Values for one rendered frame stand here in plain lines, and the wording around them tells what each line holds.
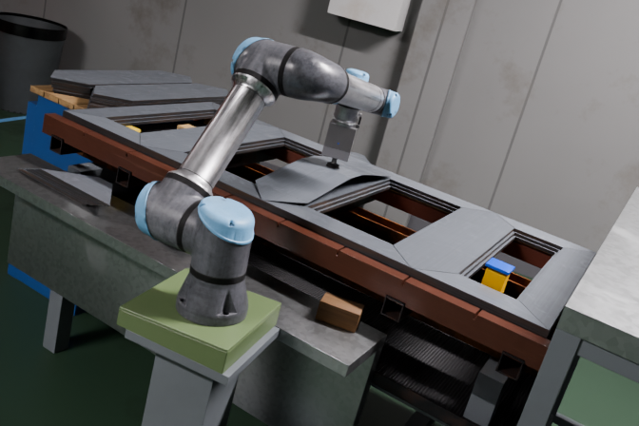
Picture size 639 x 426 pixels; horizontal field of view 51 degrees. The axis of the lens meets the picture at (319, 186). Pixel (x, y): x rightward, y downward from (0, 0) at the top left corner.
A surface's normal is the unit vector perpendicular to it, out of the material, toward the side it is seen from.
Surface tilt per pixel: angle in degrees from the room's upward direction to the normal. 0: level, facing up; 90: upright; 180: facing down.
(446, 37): 90
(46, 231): 90
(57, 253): 90
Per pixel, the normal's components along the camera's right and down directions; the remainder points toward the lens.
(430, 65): -0.36, 0.20
